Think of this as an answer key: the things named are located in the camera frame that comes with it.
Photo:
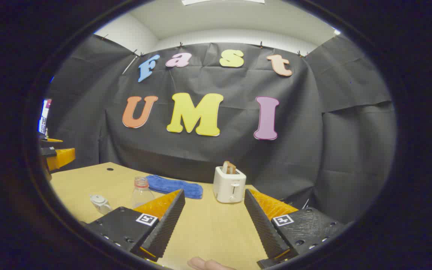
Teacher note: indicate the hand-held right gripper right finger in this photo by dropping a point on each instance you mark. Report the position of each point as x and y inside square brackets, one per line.
[263, 228]

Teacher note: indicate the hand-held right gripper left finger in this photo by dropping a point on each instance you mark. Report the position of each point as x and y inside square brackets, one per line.
[167, 225]

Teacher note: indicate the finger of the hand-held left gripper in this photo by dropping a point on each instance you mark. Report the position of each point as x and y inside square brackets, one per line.
[62, 157]
[51, 140]

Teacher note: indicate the clear plastic water bottle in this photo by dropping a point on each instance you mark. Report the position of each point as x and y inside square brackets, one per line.
[141, 195]

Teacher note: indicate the small white teacup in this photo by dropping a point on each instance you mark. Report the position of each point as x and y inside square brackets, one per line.
[104, 208]

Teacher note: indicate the computer monitor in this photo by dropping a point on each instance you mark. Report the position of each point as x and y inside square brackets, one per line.
[44, 112]

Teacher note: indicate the blue towel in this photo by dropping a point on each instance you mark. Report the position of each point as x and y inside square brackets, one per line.
[174, 185]

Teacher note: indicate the white toaster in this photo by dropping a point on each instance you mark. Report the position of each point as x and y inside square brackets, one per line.
[227, 187]

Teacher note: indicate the toast slice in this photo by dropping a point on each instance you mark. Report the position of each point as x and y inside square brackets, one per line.
[228, 168]

